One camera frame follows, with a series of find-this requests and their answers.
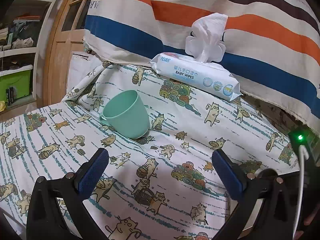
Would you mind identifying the striped Paris blanket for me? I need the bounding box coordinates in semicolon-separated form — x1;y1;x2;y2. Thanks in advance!
84;0;319;133

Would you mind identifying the white shelf unit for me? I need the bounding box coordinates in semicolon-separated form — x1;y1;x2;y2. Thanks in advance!
1;0;56;108

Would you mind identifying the green storage box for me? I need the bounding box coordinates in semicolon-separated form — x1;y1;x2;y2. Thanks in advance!
0;64;33;101

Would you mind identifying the cat print bedsheet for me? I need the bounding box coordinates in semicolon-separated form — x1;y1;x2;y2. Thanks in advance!
1;63;298;239

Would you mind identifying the black device with green led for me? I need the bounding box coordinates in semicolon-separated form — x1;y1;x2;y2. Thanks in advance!
288;127;319;171

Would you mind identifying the mint green cup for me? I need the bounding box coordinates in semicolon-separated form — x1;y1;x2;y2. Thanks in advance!
99;90;150;139

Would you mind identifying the baby wipes pack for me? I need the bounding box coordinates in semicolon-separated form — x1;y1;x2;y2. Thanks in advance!
150;12;242;101

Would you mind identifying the wooden door frame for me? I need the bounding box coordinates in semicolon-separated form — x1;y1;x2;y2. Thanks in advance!
42;0;91;106

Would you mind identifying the white usb cable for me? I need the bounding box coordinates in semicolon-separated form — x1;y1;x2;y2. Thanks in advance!
292;144;310;235

